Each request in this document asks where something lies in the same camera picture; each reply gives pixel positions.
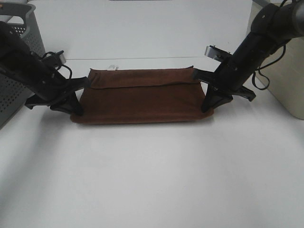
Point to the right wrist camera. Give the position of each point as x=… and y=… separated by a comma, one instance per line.
x=216, y=53

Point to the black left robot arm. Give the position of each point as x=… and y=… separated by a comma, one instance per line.
x=40, y=74

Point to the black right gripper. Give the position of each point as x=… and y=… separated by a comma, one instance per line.
x=226, y=81

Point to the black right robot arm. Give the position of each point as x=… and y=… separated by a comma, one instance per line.
x=272, y=28

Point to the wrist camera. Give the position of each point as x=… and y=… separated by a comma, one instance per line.
x=54, y=59
x=216, y=53

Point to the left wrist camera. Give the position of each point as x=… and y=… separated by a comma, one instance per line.
x=54, y=59

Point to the beige plastic bin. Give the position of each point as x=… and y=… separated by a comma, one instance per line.
x=287, y=78

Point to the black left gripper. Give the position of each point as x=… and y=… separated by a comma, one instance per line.
x=56, y=90

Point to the brown towel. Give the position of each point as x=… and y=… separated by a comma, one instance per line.
x=141, y=96

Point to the grey perforated laundry basket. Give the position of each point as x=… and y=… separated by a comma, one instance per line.
x=17, y=42

